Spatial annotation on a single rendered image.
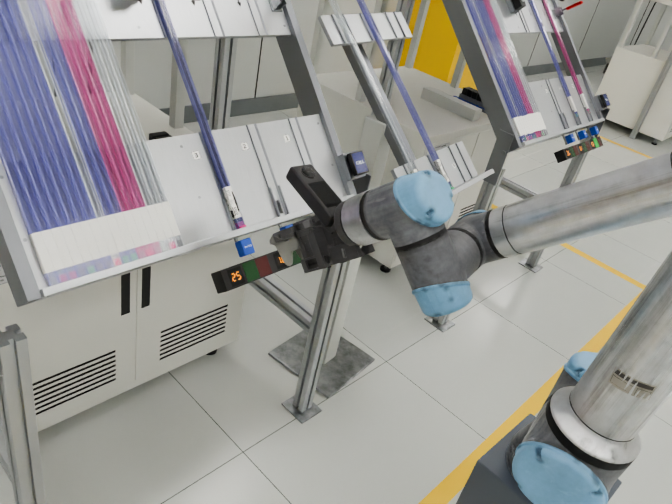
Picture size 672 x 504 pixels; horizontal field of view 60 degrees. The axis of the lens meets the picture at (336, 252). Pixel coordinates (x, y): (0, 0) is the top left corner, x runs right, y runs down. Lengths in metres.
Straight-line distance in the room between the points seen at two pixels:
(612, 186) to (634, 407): 0.26
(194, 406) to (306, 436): 0.32
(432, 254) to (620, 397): 0.27
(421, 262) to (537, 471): 0.30
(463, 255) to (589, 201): 0.17
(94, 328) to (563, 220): 1.06
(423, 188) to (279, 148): 0.52
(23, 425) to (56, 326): 0.35
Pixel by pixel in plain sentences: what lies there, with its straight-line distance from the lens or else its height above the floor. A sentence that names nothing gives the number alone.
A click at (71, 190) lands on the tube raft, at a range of 0.97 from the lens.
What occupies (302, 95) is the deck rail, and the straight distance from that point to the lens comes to 1.34.
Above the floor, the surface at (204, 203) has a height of 0.77.
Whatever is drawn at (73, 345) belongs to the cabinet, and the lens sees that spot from 1.48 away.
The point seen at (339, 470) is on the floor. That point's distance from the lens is 1.65.
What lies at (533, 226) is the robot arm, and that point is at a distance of 0.84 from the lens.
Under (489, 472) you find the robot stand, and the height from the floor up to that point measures 0.55.
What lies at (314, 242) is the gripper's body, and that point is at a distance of 0.89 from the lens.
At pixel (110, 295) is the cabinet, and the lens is 1.44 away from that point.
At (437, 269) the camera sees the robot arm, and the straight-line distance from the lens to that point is 0.77.
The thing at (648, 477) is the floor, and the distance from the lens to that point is 2.08.
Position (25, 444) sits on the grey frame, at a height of 0.40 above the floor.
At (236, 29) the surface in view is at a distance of 1.26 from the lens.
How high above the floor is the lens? 1.29
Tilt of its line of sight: 32 degrees down
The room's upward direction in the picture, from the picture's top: 13 degrees clockwise
